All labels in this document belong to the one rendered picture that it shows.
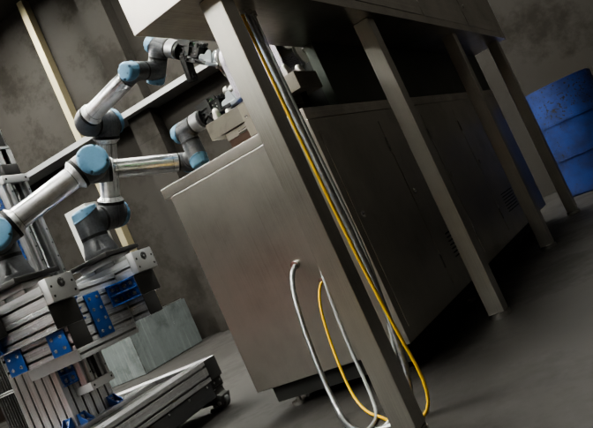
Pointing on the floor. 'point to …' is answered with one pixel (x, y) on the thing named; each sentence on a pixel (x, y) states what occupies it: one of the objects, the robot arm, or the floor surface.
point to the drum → (568, 126)
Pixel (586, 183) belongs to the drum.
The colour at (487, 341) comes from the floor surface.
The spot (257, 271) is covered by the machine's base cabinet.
